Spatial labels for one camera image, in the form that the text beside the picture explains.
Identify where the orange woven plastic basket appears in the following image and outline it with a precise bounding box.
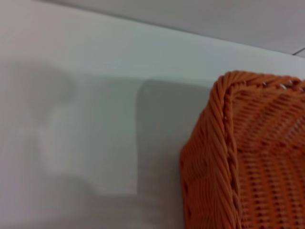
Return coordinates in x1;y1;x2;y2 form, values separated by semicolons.
179;70;305;229

